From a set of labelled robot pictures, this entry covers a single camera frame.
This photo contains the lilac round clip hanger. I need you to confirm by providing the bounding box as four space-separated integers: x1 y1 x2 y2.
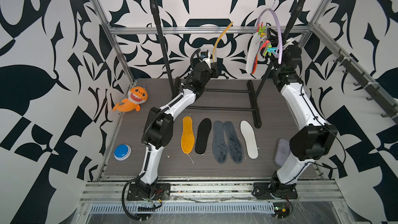
256 0 284 65

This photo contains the orange fuzzy insole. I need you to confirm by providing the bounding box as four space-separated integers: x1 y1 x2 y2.
181 116 195 154
212 22 233 63

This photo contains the black foam insole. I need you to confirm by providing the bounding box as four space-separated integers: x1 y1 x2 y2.
195 118 212 155

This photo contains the dark grey felt insole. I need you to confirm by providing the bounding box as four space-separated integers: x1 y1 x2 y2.
212 120 228 164
223 121 243 164

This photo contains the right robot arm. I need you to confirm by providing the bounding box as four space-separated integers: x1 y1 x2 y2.
267 38 338 199

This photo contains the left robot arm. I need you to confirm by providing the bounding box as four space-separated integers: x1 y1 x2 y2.
135 49 218 198

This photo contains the orange shark plush toy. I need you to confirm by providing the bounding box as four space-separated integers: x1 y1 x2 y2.
113 86 148 113

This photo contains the black garment rack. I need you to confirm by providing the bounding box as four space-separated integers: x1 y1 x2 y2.
149 0 306 129

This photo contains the grey fabric case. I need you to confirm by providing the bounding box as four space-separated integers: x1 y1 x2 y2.
274 139 290 167

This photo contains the blue round button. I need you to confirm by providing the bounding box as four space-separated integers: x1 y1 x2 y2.
114 144 132 161

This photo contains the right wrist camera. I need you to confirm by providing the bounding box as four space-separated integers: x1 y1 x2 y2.
283 37 298 49

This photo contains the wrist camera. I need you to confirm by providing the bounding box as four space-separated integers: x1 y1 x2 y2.
283 37 298 49
199 51 213 67

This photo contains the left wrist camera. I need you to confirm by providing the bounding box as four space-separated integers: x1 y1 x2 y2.
199 51 213 67

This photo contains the wall hook rail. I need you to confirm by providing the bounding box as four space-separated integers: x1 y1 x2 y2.
332 49 398 125

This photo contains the white cable duct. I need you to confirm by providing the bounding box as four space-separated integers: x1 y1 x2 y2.
88 201 276 215

